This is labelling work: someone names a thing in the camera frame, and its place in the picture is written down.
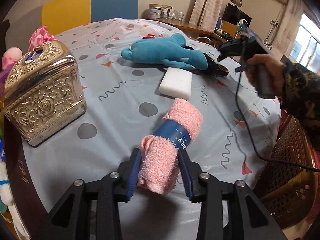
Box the wooden side desk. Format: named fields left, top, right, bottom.
left=142, top=17, right=218, bottom=34

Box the colour-block chair back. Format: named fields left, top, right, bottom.
left=41, top=0, right=139, bottom=36

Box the white sponge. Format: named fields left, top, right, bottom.
left=159, top=67, right=193, bottom=99

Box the person's right hand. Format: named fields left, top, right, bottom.
left=244, top=54, right=288, bottom=97

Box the person's right forearm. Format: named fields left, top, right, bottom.
left=280, top=61, right=320, bottom=153

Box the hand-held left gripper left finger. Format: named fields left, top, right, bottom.
left=46, top=147, right=143, bottom=240

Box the black hair piece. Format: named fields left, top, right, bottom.
left=185, top=45, right=229, bottom=77

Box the black rolled mat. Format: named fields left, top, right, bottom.
left=1, top=21, right=11, bottom=48

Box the small carton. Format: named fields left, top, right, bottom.
left=161, top=5, right=173, bottom=19

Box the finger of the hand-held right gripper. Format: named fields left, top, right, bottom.
left=216, top=39, right=245, bottom=62

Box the white round device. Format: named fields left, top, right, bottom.
left=237, top=19, right=250, bottom=32

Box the pink towel with blue band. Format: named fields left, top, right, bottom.
left=137, top=98, right=203, bottom=195

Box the black monitor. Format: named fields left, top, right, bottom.
left=222, top=4, right=252, bottom=28

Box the wooden chair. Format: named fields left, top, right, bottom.
left=220, top=20, right=238, bottom=39

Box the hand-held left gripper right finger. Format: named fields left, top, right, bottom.
left=176, top=150, right=288, bottom=240

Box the ornate gold tissue box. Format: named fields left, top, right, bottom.
left=0, top=41, right=87, bottom=147

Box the round pink spotted plush toy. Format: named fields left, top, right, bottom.
left=2, top=47, right=23, bottom=69

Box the white tin can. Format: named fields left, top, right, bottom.
left=149, top=4, right=161, bottom=19

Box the wicker chair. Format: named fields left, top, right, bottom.
left=252, top=115, right=320, bottom=230

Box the pink spotted plush toy with bow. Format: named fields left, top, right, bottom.
left=27, top=25, right=55, bottom=53

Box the side window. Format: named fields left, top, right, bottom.
left=291, top=12, right=320, bottom=70

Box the blue plush dolphin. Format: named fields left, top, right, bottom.
left=121, top=33, right=209, bottom=70

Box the floral curtain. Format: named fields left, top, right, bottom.
left=189, top=0, right=223, bottom=30
left=265, top=0, right=304, bottom=53

